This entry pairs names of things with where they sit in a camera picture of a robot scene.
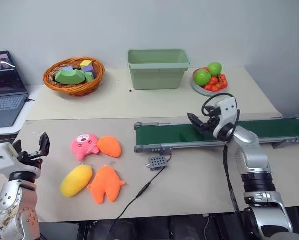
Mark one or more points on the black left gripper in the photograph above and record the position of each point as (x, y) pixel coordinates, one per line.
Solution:
(27, 156)

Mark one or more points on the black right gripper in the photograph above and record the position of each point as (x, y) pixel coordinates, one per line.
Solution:
(210, 125)

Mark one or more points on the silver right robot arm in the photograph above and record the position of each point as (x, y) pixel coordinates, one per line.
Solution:
(252, 155)

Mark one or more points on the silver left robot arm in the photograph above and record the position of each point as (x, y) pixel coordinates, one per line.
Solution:
(17, 207)

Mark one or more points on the plate of fruit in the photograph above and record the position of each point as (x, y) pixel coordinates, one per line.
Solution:
(198, 88)

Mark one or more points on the small orange fruit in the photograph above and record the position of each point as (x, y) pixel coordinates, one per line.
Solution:
(222, 78)
(206, 68)
(214, 80)
(223, 85)
(208, 87)
(216, 87)

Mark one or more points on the green apple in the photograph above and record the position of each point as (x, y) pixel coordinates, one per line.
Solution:
(202, 77)
(215, 68)

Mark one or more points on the grey open laptop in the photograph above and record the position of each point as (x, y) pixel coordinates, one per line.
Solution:
(4, 100)

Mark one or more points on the pink pig plush toy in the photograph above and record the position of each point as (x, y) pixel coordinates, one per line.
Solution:
(84, 146)

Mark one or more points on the grey perforated controller box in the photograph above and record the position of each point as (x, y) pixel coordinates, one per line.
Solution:
(157, 163)

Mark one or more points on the yellow mango plush toy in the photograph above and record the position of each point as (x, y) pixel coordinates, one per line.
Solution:
(75, 181)

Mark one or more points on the pale green plastic bin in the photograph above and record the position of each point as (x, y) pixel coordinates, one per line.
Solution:
(157, 75)

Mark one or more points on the orange wicker basket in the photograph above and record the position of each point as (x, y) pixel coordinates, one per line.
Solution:
(74, 88)

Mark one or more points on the green arch foam block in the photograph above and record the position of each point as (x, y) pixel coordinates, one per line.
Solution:
(69, 77)

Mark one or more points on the orange round plush toy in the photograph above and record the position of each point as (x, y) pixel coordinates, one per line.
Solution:
(110, 146)

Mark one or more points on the pale blue foam block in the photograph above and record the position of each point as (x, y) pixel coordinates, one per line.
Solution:
(68, 69)

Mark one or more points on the orange chicken plush toy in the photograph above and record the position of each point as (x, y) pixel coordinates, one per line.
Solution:
(105, 185)

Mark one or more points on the purple foam block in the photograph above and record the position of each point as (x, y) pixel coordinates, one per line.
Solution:
(91, 70)

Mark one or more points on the yellow foam cube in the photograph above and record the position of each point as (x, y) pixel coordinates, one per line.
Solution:
(86, 64)

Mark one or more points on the green conveyor belt grey frame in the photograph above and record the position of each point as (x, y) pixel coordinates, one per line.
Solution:
(189, 133)

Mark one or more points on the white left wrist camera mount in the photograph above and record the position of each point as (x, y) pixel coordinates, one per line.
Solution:
(2, 157)

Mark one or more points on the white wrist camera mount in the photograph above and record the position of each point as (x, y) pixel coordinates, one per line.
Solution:
(2, 157)
(228, 111)

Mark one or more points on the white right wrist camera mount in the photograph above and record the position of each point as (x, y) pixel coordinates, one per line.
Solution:
(228, 111)

